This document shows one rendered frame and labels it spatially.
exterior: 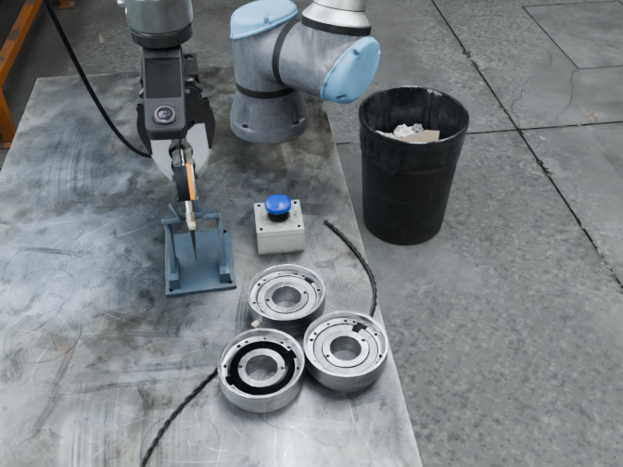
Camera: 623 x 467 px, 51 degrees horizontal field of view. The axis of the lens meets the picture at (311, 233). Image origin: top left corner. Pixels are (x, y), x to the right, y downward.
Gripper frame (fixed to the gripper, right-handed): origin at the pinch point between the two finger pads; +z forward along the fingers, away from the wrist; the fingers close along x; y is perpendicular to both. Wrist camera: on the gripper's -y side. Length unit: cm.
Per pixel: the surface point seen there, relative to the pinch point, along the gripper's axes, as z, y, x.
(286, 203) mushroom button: 8.5, 1.9, -13.7
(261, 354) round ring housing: 13.1, -21.6, -7.0
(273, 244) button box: 13.9, -0.7, -11.1
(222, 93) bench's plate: 16, 50, -7
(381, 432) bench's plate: 16.0, -33.1, -19.5
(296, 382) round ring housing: 12.0, -27.2, -10.5
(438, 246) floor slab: 96, 78, -73
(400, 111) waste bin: 62, 109, -66
